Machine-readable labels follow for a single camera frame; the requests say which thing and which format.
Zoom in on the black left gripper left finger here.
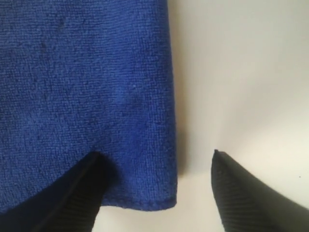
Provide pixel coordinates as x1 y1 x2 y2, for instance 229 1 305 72
0 152 116 232

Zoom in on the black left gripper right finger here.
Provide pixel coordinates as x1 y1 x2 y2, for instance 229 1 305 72
211 150 309 232

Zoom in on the blue microfiber towel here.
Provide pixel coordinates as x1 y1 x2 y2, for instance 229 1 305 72
0 0 177 212

